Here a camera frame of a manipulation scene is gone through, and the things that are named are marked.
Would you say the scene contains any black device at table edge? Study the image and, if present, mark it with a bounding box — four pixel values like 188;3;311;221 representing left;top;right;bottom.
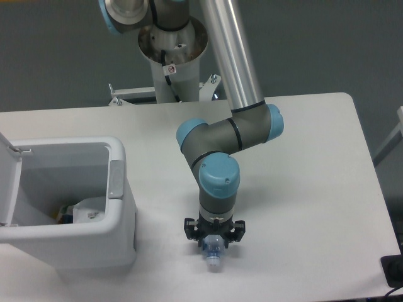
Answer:
380;254;402;288

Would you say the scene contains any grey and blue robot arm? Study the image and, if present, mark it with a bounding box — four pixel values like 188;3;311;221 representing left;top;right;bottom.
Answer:
99;1;284;245

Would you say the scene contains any crumpled wrapper in can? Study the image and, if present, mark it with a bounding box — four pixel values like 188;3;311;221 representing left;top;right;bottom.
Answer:
52;204;74;224

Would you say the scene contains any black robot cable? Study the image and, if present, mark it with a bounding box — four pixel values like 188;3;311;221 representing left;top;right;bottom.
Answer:
160;49;183;103

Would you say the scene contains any white metal base bracket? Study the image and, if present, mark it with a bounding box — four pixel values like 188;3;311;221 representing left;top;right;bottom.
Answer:
108;74;227;106

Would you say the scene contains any clear crushed plastic bottle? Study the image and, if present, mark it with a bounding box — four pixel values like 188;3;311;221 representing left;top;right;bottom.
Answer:
202;235;225;272

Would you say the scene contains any white frame leg at right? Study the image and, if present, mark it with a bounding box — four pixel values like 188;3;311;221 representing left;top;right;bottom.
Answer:
372;106;402;167

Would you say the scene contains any white trash can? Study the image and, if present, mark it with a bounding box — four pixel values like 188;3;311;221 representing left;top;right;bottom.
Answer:
1;137;137;269

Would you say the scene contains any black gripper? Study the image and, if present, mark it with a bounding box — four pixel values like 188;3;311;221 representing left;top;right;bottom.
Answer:
184;217;246;248

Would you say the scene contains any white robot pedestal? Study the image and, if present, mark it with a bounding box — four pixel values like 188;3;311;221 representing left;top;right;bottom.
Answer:
138;16;208;103

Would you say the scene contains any white paper packet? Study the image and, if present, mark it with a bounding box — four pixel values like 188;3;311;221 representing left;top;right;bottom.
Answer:
73;196;106;223

